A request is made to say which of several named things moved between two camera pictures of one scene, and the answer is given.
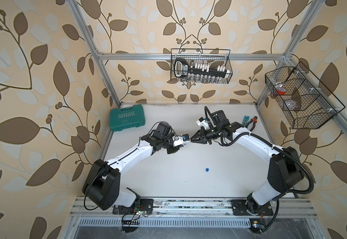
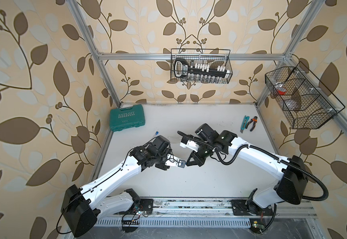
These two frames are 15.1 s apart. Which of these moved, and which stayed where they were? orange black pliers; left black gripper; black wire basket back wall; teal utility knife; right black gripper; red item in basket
Moved: right black gripper; left black gripper
Stayed: orange black pliers; red item in basket; black wire basket back wall; teal utility knife
